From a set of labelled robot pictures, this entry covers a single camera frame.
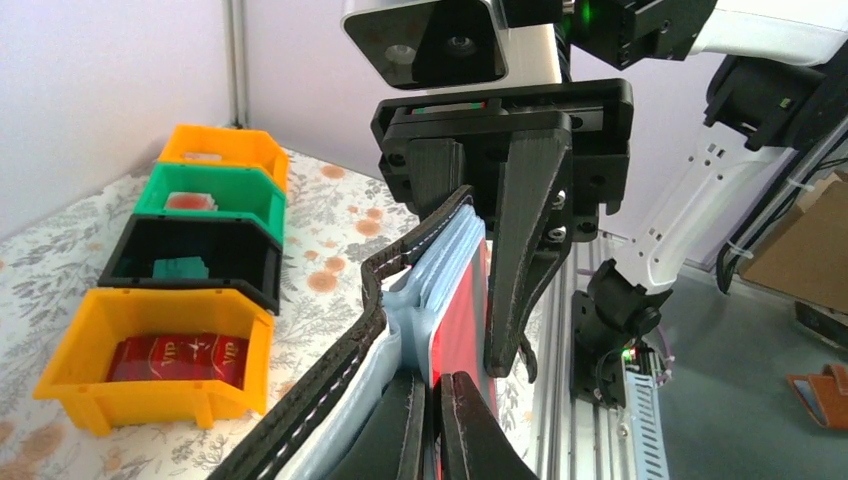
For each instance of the near orange bin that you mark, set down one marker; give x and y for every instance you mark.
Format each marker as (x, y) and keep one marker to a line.
(76, 374)

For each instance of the white cards in orange bin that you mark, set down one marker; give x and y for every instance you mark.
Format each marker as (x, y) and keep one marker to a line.
(202, 157)

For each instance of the teal cards stack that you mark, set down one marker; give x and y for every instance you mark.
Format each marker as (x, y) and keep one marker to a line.
(192, 267)

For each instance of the floral table mat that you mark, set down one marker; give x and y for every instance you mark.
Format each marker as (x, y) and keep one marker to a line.
(335, 219)

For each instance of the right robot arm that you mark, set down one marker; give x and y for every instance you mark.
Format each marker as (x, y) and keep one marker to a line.
(775, 92)

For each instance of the cardboard box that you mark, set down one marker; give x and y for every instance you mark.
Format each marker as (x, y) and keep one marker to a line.
(805, 256)

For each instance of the black leather card holder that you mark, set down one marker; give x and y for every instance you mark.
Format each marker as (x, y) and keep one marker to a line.
(406, 288)

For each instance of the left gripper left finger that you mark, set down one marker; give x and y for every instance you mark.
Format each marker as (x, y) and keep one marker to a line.
(391, 444)

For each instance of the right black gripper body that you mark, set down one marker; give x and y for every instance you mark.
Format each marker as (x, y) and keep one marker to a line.
(483, 123)

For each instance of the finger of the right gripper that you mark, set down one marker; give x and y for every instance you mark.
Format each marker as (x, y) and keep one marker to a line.
(531, 237)
(436, 170)

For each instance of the white red-circle cards stack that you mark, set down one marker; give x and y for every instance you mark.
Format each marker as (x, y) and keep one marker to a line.
(192, 201)

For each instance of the orange bin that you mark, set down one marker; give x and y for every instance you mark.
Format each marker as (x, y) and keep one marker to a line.
(239, 148)
(76, 374)

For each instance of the green bin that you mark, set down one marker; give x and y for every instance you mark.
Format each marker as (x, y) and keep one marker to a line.
(214, 192)

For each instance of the red VIP cards stack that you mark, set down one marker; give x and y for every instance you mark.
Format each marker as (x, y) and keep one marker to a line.
(174, 357)

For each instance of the far orange bin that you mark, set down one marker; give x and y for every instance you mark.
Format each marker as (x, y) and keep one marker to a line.
(239, 148)

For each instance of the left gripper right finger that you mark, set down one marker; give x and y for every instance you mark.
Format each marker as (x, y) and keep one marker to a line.
(473, 446)

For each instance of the black bin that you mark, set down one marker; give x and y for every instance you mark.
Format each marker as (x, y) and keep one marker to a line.
(161, 252)

